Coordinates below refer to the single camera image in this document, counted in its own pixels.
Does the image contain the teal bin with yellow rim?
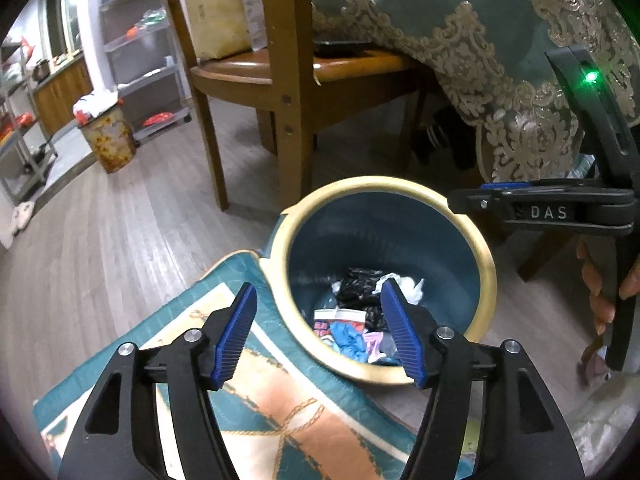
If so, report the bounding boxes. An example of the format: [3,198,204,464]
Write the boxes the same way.
[270,176,499,387]

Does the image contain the heap of white waste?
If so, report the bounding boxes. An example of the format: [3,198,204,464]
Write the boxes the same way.
[72,91,124,122]

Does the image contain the wooden kitchen cabinet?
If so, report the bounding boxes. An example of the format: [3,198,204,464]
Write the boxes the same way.
[32,57,96,134]

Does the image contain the grey storage shelf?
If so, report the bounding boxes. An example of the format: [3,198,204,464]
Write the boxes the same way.
[97,0,194,142]

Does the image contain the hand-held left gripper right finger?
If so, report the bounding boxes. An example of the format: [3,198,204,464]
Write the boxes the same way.
[380,276,586,480]

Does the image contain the white printed paper bag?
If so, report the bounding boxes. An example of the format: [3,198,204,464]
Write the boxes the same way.
[235,0,272,52]

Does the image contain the metal kitchen rack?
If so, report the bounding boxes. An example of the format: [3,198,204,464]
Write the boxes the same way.
[0,35,59,197]

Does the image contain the blue glove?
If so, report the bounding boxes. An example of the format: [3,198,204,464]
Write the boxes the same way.
[327,322,372,359]

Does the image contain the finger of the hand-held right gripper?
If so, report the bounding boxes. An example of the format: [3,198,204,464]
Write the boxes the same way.
[446,182,526,217]

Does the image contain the red floral packet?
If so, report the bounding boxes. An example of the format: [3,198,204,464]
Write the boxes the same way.
[314,308,369,337]

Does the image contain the teal embroidered tablecloth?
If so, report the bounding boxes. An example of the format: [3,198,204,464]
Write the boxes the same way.
[307,0,640,184]

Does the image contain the black striped shoe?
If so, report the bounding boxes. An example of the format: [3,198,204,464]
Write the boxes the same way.
[412,119,454,164]

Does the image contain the floral trash can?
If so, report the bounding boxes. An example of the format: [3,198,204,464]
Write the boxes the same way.
[77,109,137,175]

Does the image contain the black plastic bag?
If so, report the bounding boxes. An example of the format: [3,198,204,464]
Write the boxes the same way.
[332,267,390,332]

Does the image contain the person's right hand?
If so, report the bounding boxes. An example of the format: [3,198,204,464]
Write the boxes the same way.
[576,241,617,337]

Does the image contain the yellow paper bag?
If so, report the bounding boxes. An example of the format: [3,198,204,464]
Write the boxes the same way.
[182,0,252,60]

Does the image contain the wooden chair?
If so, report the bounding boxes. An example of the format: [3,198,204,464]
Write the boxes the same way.
[160,0,427,212]

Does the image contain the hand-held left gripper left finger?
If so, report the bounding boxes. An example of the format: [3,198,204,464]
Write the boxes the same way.
[56,282,258,480]

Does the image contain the printed teal floor mat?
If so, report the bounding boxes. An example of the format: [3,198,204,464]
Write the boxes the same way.
[32,250,476,480]

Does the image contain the purple snack wrapper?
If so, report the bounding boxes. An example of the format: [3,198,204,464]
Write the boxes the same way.
[364,330,387,364]

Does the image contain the white tissue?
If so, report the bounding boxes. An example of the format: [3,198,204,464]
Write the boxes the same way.
[372,272,426,307]

